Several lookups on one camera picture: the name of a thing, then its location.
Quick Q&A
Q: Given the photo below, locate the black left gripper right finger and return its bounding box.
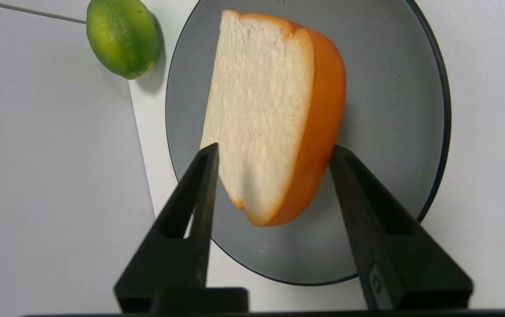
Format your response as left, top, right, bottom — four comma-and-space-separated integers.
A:
329, 144, 474, 311

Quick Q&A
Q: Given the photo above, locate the green lime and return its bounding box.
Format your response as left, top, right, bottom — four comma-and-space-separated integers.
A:
86, 0, 161, 80

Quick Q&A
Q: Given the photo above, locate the round gray plate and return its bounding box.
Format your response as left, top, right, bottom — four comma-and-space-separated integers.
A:
165, 0, 452, 287

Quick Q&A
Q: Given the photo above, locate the toy bread slice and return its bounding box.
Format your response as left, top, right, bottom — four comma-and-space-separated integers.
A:
199, 10, 348, 228

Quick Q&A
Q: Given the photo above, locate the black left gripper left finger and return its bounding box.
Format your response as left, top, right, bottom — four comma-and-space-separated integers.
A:
114, 142, 250, 314

